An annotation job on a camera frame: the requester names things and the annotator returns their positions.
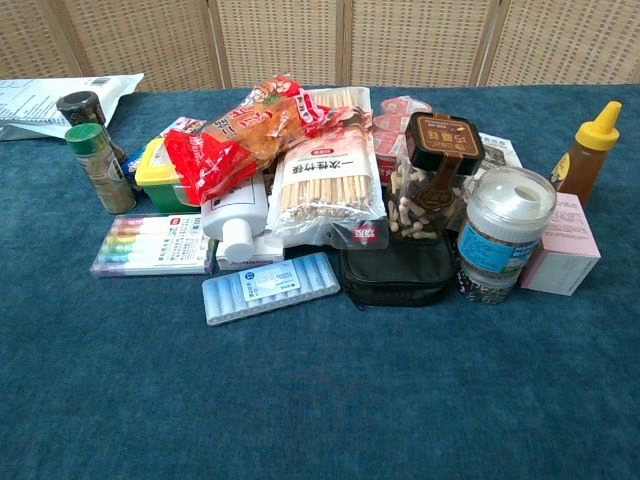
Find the bamboo skewers plastic bag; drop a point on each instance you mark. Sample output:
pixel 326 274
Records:
pixel 325 195

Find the black zipper pouch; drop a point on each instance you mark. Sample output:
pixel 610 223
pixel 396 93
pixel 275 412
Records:
pixel 395 275

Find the green tub yellow lid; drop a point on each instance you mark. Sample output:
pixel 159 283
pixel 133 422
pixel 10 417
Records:
pixel 160 185

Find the white plastic bottle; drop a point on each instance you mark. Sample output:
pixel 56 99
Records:
pixel 235 220

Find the clear jar white lid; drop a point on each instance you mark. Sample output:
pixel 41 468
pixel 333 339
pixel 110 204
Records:
pixel 502 235

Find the yellow-capped honey squeeze bottle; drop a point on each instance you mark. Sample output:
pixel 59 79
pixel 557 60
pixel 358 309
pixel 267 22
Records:
pixel 585 160

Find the brown-lidded mushroom biscuit jar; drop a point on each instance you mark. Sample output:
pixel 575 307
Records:
pixel 430 190

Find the black-capped spice jar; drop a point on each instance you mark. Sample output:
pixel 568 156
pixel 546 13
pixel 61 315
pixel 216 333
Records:
pixel 85 110

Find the green-capped spice jar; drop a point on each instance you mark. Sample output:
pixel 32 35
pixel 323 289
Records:
pixel 102 170

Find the pastel highlighter pen set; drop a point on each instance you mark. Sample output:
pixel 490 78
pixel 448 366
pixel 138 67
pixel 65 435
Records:
pixel 150 245

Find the pink cardboard box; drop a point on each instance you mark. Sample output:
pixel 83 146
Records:
pixel 565 250

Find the small white flat box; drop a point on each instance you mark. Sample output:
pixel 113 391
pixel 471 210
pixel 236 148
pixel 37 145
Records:
pixel 260 252

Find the red bread snack bag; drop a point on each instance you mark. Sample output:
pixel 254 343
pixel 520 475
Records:
pixel 240 140

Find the woven rattan folding screen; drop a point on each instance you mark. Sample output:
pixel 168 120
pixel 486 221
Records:
pixel 320 40

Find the printed paper leaflet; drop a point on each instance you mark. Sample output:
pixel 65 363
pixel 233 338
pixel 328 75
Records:
pixel 497 150

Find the red jelly cup pack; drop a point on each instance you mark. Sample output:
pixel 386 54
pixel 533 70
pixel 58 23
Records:
pixel 395 135

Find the blue battery pack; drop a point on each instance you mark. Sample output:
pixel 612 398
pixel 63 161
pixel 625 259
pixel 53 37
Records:
pixel 270 290

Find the white grey plastic mailer bag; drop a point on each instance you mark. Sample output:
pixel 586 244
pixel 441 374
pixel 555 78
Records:
pixel 45 105

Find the blue velvet tablecloth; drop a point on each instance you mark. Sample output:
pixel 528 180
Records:
pixel 320 380

